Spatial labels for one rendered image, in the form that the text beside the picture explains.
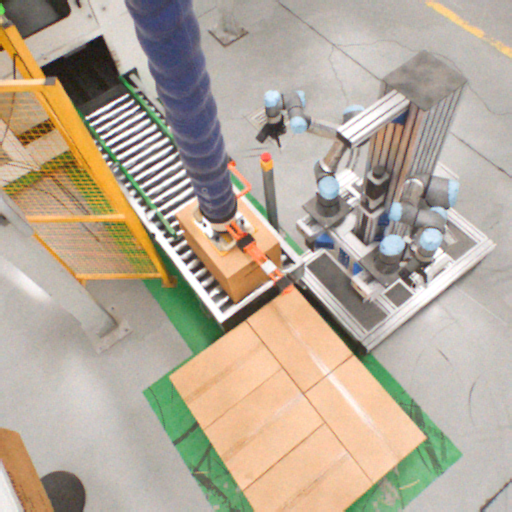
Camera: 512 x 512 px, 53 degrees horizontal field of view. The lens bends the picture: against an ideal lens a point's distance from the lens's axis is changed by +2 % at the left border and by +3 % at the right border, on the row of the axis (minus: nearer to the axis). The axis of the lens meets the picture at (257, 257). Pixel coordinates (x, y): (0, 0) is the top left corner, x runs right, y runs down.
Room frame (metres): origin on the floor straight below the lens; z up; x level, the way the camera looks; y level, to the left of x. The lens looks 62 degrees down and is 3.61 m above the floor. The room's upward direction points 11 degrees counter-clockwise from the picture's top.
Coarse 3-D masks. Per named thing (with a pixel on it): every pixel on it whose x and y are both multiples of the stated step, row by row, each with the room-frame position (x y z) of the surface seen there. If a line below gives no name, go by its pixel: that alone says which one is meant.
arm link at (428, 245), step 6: (426, 228) 0.92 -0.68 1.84; (432, 228) 0.90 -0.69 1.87; (426, 234) 0.87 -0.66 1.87; (432, 234) 0.87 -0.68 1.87; (438, 234) 0.87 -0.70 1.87; (420, 240) 0.87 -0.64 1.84; (426, 240) 0.85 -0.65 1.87; (432, 240) 0.84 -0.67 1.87; (438, 240) 0.84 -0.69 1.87; (420, 246) 0.86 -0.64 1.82; (426, 246) 0.84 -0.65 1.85; (432, 246) 0.83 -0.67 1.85; (438, 246) 0.83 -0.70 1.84; (420, 252) 0.85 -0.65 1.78; (426, 252) 0.83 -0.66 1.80; (432, 252) 0.83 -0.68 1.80
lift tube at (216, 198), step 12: (180, 120) 1.56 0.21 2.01; (192, 120) 1.55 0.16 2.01; (192, 180) 1.62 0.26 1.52; (204, 180) 1.56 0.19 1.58; (216, 180) 1.56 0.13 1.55; (228, 180) 1.61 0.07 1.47; (204, 192) 1.57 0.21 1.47; (216, 192) 1.56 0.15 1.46; (228, 192) 1.60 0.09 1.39; (204, 204) 1.59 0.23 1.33; (216, 204) 1.55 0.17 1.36; (228, 204) 1.58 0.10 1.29; (216, 216) 1.55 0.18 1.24
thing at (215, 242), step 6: (192, 222) 1.72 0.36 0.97; (198, 222) 1.71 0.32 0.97; (204, 222) 1.68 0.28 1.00; (198, 228) 1.67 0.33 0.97; (204, 228) 1.66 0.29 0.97; (204, 234) 1.62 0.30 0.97; (222, 234) 1.59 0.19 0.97; (210, 240) 1.57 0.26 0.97; (216, 240) 1.55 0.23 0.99; (222, 240) 1.55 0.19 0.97; (228, 240) 1.54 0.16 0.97; (216, 246) 1.51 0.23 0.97; (222, 252) 1.47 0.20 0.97; (228, 252) 1.47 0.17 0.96
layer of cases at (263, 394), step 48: (240, 336) 1.07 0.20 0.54; (288, 336) 1.01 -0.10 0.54; (336, 336) 0.95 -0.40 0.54; (192, 384) 0.82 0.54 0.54; (240, 384) 0.77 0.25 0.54; (288, 384) 0.71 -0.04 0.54; (336, 384) 0.66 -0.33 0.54; (240, 432) 0.50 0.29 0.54; (288, 432) 0.45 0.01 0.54; (336, 432) 0.40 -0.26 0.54; (384, 432) 0.35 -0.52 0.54; (240, 480) 0.25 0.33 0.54; (288, 480) 0.20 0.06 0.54; (336, 480) 0.16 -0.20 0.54
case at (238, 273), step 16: (192, 208) 1.84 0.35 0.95; (240, 208) 1.77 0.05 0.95; (256, 224) 1.63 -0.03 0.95; (192, 240) 1.68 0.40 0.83; (256, 240) 1.52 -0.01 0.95; (272, 240) 1.50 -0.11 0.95; (208, 256) 1.48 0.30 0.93; (224, 256) 1.45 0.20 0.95; (240, 256) 1.43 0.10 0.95; (272, 256) 1.45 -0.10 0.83; (224, 272) 1.34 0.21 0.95; (240, 272) 1.34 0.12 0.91; (256, 272) 1.39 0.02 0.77; (224, 288) 1.40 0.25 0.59; (240, 288) 1.33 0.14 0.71; (256, 288) 1.38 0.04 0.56
